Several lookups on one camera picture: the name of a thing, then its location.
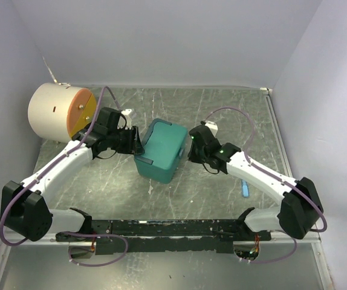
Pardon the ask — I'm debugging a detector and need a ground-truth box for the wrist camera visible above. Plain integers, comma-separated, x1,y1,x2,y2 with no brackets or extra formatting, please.
201,120,218,137
118,109,137,129

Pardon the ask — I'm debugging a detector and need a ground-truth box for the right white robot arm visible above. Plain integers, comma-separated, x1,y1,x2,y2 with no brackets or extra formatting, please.
187,124,323,240

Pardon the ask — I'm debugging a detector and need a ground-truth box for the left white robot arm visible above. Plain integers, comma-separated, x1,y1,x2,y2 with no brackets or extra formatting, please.
0,107,144,245

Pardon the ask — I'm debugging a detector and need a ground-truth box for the teal medicine kit box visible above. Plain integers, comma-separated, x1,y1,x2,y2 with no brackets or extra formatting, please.
134,118,188,184

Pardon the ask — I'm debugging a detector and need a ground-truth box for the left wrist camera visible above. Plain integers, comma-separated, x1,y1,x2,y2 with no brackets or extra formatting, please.
118,109,137,129

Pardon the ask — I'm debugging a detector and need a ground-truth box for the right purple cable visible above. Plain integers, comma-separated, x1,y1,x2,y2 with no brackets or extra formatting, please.
203,107,328,264

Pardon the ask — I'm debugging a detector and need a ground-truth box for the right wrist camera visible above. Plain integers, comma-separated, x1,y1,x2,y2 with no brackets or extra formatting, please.
201,120,218,137

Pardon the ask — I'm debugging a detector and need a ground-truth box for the aluminium frame rail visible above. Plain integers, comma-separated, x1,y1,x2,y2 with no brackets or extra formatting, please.
261,87,334,290

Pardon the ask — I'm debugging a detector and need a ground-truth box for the white cylinder drum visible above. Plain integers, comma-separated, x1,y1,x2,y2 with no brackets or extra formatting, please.
28,83,97,143

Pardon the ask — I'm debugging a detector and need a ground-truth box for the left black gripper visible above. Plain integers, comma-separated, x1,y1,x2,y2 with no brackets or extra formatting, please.
108,125,146,155

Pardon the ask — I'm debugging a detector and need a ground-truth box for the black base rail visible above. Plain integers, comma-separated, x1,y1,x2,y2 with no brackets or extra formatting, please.
55,219,273,256

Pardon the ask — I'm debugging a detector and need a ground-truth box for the blue plastic clip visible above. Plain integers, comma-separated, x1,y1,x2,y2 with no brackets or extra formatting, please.
241,180,250,198

